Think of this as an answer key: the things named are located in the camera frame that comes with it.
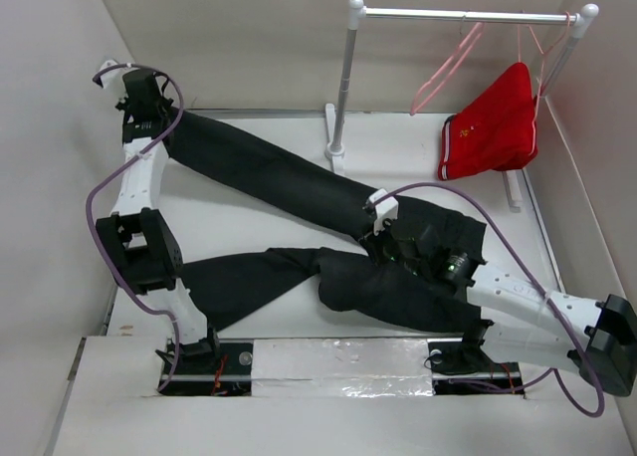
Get pink hanger at rack end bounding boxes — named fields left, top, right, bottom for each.
left=527, top=10, right=573, bottom=94

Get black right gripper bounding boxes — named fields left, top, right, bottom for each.
left=359, top=212, right=426, bottom=279

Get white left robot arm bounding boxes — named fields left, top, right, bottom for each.
left=88, top=64, right=223, bottom=375

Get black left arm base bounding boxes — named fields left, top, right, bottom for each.
left=156, top=340, right=254, bottom=397

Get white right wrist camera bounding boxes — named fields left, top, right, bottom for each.
left=365, top=188, right=399, bottom=236

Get pink hanger holding shorts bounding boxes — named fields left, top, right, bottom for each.
left=517, top=24, right=546, bottom=109

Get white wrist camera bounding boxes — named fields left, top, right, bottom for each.
left=92, top=59, right=130, bottom=89
left=365, top=188, right=399, bottom=236

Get red shorts with stripes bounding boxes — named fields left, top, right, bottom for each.
left=437, top=63, right=537, bottom=181

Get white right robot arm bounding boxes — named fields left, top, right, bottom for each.
left=360, top=220, right=636, bottom=397

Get black denim trousers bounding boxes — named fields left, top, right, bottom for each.
left=163, top=113, right=481, bottom=338

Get pink empty hanger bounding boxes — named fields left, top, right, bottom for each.
left=409, top=23, right=485, bottom=115

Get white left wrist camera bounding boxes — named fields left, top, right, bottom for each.
left=92, top=59, right=130, bottom=89

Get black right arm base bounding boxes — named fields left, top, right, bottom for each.
left=424, top=340, right=524, bottom=396

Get white clothes rack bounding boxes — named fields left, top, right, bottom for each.
left=322, top=0, right=600, bottom=213

